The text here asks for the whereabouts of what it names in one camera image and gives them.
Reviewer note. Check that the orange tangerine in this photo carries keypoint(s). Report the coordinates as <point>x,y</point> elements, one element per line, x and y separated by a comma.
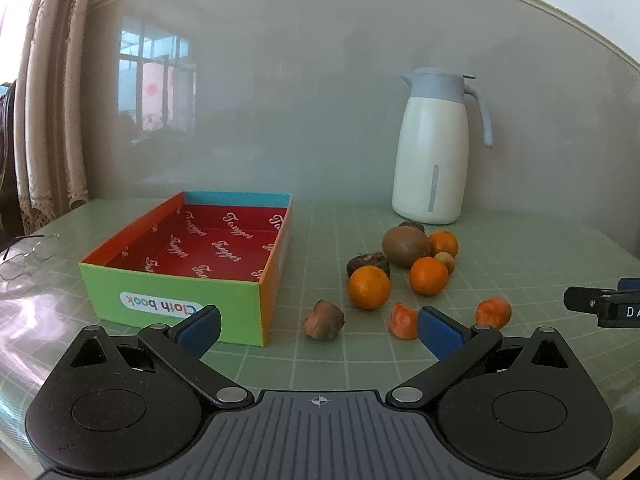
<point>429,276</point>
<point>369,288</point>
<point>444,242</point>

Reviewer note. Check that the dark brown round fruit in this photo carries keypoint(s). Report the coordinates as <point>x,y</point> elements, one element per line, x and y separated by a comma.
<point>367,261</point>
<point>412,226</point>

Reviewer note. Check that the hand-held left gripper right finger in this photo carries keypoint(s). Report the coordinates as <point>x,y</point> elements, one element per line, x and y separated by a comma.
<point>440,332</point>

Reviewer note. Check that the green checked tablecloth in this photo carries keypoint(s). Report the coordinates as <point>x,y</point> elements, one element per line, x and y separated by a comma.
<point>525,260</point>

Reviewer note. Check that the brown kiwi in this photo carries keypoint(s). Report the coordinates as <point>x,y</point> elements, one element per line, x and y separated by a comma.
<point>406,246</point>

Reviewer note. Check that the white thermos jug grey lid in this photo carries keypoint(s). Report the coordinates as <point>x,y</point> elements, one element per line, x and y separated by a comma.
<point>430,160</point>

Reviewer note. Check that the small tan longan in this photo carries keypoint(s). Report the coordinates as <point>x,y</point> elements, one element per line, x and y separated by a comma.
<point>445,262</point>

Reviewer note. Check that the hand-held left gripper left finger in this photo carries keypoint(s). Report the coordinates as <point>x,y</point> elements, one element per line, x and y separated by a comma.
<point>200,330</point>

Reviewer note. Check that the peeled tangerine piece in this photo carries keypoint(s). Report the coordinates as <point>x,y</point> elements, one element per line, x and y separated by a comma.
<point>493,312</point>
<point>402,321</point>

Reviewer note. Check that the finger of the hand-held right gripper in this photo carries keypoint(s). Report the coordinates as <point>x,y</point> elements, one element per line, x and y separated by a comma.
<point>580,299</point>
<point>630,285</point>

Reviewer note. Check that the brown shrivelled fruit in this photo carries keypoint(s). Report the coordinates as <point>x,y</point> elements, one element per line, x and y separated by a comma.
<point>323,320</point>

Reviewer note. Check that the colourful cardboard box red lining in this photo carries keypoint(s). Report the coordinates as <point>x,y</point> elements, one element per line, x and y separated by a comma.
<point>230,310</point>

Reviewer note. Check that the beige embroidered curtain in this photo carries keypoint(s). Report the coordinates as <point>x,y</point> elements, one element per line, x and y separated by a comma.
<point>50,110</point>

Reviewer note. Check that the thin metal eyeglasses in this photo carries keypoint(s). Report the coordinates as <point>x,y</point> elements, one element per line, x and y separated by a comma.
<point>42,250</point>

